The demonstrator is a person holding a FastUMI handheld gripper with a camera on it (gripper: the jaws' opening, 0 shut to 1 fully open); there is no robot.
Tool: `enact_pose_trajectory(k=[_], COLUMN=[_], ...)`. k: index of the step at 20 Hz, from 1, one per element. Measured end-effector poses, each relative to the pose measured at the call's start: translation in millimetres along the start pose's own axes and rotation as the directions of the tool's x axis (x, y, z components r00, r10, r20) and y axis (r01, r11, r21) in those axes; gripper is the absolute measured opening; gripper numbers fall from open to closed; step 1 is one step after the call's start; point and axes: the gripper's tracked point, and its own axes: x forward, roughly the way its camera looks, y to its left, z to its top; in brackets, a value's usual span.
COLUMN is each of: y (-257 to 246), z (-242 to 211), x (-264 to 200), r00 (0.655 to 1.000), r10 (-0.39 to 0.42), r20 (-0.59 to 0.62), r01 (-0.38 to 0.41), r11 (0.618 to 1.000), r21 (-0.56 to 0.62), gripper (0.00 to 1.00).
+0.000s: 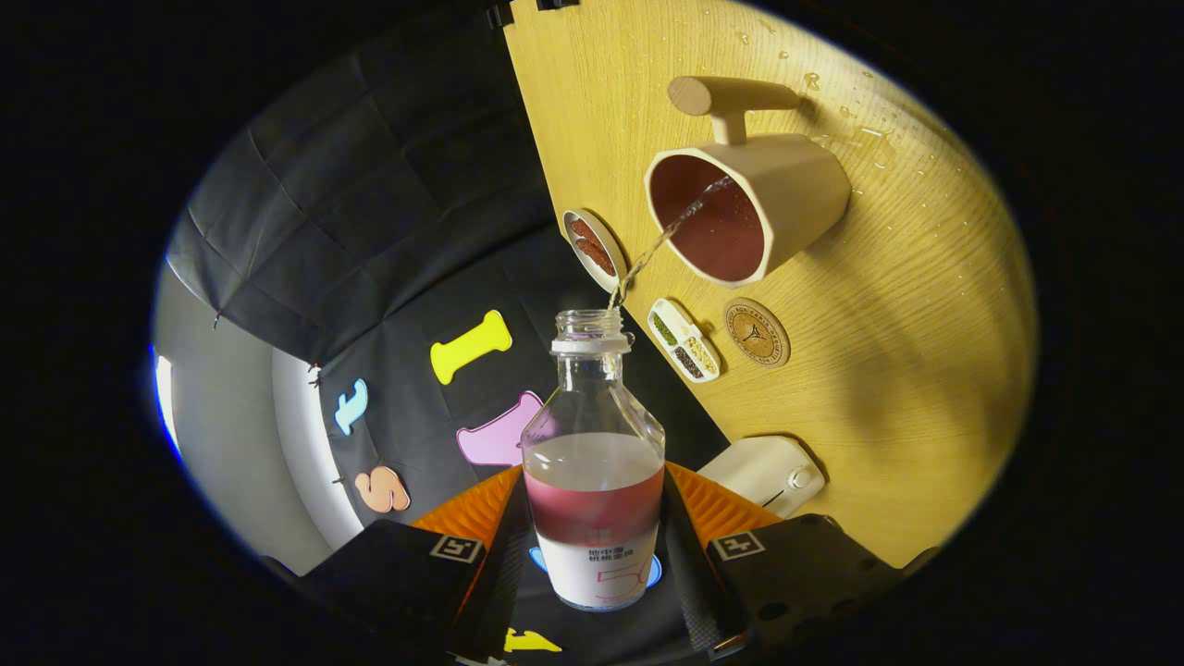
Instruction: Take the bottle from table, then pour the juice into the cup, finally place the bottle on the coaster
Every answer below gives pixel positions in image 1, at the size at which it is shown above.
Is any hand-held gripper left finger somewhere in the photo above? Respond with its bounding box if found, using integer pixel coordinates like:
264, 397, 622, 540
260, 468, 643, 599
301, 465, 533, 662

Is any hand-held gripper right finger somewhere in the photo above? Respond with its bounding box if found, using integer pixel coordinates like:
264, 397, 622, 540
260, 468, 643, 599
661, 462, 940, 660

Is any clear juice bottle red label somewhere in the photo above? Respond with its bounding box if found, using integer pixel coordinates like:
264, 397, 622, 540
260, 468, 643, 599
520, 308, 667, 611

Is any round wooden coaster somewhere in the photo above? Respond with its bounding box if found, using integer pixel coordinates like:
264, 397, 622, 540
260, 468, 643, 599
722, 297, 792, 369

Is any cream cup wooden handle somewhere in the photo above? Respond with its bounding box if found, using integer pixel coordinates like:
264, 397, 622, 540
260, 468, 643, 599
644, 76, 852, 289

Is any white toaster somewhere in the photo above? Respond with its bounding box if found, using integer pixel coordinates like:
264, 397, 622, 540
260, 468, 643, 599
696, 435, 827, 519

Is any white divided bean dish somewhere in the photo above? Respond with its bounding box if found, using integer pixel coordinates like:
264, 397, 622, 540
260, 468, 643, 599
647, 298, 722, 384

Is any white round plate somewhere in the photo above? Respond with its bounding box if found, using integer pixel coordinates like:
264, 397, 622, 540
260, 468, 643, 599
561, 208, 629, 295

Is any wooden table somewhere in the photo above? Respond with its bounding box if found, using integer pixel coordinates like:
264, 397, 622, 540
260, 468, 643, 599
502, 0, 1037, 570

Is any black backdrop cloth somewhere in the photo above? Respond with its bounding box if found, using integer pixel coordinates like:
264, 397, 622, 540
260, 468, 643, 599
166, 0, 732, 666

